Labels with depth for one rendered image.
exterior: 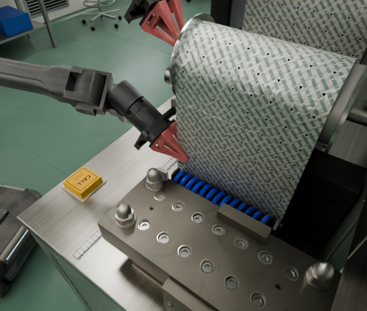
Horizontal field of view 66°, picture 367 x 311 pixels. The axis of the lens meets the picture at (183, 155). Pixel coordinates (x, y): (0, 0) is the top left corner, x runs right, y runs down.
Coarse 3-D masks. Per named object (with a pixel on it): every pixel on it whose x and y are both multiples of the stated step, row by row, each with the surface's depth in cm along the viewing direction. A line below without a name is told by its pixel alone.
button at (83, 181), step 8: (80, 168) 76; (72, 176) 74; (80, 176) 74; (88, 176) 74; (96, 176) 74; (64, 184) 73; (72, 184) 72; (80, 184) 72; (88, 184) 72; (96, 184) 73; (72, 192) 73; (80, 192) 70; (88, 192) 72
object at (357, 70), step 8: (360, 64) 37; (352, 72) 36; (360, 72) 35; (352, 80) 35; (344, 88) 35; (352, 88) 35; (344, 96) 35; (336, 104) 35; (344, 104) 35; (336, 112) 36; (328, 120) 36; (336, 120) 36; (328, 128) 37; (320, 136) 39; (328, 136) 38
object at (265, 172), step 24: (192, 120) 50; (216, 120) 47; (192, 144) 54; (216, 144) 50; (240, 144) 47; (264, 144) 44; (192, 168) 59; (216, 168) 54; (240, 168) 50; (264, 168) 47; (288, 168) 44; (240, 192) 54; (264, 192) 50; (288, 192) 47
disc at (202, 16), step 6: (192, 18) 44; (198, 18) 45; (204, 18) 46; (210, 18) 48; (186, 24) 44; (192, 24) 44; (186, 30) 44; (180, 36) 43; (180, 42) 44; (174, 48) 44; (174, 54) 44; (174, 60) 44; (174, 66) 45; (174, 72) 46; (174, 78) 46; (174, 84) 47; (174, 90) 48
